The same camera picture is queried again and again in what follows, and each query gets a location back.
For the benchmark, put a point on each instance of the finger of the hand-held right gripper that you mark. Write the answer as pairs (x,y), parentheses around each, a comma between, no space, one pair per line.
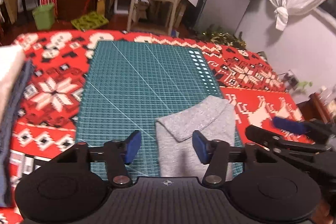
(262,134)
(288,124)

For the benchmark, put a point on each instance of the red patterned blanket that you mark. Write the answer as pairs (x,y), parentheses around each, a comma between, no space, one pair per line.
(52,77)

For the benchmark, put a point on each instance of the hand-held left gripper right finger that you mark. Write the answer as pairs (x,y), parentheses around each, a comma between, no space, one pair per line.
(200,146)

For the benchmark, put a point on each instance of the green tinsel garland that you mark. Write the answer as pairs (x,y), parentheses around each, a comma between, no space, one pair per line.
(220,36)

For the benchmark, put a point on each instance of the white wall charger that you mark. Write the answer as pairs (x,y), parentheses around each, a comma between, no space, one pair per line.
(291,79)

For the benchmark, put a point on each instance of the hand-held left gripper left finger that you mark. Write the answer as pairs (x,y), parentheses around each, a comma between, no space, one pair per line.
(132,146)

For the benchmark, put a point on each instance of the folded blue jeans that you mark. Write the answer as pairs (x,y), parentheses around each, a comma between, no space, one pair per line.
(15,98)

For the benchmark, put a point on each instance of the lime green flat crate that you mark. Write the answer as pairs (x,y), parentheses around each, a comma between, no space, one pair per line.
(90,20)

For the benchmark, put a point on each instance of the green cutting mat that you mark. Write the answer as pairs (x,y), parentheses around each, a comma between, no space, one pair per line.
(136,87)

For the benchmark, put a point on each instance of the grey polo shirt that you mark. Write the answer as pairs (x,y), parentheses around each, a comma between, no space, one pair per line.
(189,119)

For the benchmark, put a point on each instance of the white folded garment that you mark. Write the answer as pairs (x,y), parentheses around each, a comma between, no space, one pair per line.
(8,69)

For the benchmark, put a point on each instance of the green waste bin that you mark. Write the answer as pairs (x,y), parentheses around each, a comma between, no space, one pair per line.
(43,16)

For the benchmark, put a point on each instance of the dark wooden nightstand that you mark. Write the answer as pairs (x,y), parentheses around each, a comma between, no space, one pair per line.
(315,106)

